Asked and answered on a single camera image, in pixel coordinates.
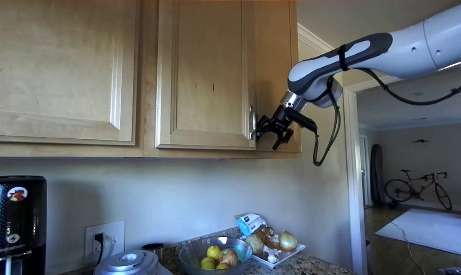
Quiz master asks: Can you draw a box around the reddish yellow apple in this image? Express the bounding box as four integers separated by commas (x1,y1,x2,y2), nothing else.
220,248,240,268

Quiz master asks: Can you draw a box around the white doorway trim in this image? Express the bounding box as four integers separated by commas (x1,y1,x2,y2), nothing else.
342,71,461,275

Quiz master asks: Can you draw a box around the black coffee machine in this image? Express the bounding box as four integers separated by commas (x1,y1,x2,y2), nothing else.
0,174,49,275

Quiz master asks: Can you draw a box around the black bicycle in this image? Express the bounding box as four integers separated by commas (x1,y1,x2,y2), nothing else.
383,168,455,213

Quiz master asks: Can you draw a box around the brown onion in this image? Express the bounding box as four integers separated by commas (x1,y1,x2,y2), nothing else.
262,228,282,251

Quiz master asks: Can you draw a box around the black cable strap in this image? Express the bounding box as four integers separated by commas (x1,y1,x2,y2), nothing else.
336,45,351,72

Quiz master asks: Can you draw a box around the wooden cabinet frame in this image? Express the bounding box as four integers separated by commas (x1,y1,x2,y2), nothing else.
0,0,301,161

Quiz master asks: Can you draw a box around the white food tray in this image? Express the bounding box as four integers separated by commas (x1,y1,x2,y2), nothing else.
247,239,307,271

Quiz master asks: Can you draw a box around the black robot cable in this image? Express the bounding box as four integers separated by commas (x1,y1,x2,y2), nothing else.
310,66,461,168

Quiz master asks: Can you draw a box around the wide wooden cabinet door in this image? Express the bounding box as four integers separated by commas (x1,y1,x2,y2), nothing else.
156,0,258,151

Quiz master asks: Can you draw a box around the white floor mat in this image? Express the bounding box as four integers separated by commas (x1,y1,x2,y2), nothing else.
374,208,461,258

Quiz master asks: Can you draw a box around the silver kettle lid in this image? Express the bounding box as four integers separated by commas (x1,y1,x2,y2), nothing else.
91,249,174,275

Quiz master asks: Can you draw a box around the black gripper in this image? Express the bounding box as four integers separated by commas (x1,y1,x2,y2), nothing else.
252,104,299,153

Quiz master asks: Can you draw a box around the tall black bag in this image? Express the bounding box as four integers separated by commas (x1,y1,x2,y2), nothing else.
369,144,388,208

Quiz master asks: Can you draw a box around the blue white food package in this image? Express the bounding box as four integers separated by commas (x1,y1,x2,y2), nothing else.
235,213,269,239

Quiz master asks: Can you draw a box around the silver cabinet door handle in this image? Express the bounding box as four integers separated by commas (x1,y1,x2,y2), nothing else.
247,106,258,141

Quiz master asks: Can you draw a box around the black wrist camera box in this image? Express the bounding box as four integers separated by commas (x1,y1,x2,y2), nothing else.
288,107,319,135

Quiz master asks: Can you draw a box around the pale yellow onion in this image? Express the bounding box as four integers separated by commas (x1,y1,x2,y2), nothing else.
279,231,299,254
246,232,265,255

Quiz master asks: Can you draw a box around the clear glass fruit bowl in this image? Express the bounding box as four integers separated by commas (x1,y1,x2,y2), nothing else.
177,234,255,275

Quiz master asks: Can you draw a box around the white wall outlet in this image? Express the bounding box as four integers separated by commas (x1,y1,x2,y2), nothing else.
84,220,127,261

